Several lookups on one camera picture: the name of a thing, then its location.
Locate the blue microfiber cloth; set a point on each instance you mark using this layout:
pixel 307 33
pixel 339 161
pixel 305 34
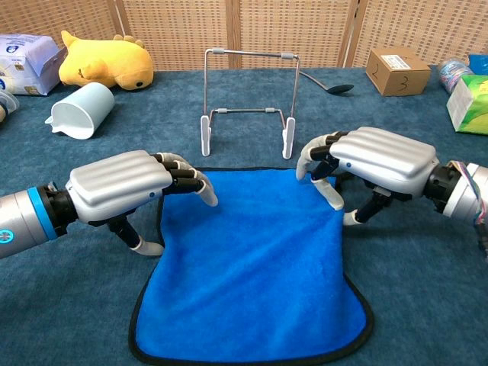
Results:
pixel 248 267

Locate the wicker folding screen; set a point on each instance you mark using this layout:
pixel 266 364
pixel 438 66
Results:
pixel 183 30

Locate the small jar with colourful label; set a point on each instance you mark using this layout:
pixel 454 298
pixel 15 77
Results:
pixel 451 74

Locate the yellow plush toy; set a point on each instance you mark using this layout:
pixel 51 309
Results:
pixel 110 61

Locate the brown cardboard box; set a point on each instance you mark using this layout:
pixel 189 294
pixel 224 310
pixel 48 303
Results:
pixel 396 76

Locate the metal spoon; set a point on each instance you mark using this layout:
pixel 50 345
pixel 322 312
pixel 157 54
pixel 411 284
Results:
pixel 341 89

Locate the teal carpet table cover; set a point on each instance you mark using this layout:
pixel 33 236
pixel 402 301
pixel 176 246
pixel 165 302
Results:
pixel 76 305

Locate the blue snack bag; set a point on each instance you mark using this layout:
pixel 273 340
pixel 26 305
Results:
pixel 480 63

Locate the light blue plastic cup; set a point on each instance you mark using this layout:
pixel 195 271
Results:
pixel 84 106

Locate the pale purple carton box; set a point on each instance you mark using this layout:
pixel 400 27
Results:
pixel 26 61

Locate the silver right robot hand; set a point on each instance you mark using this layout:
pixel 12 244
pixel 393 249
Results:
pixel 389 160

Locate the green tissue box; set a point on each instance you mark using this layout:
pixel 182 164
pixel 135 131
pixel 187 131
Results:
pixel 472 106

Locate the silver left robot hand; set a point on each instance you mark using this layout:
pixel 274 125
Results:
pixel 114 183

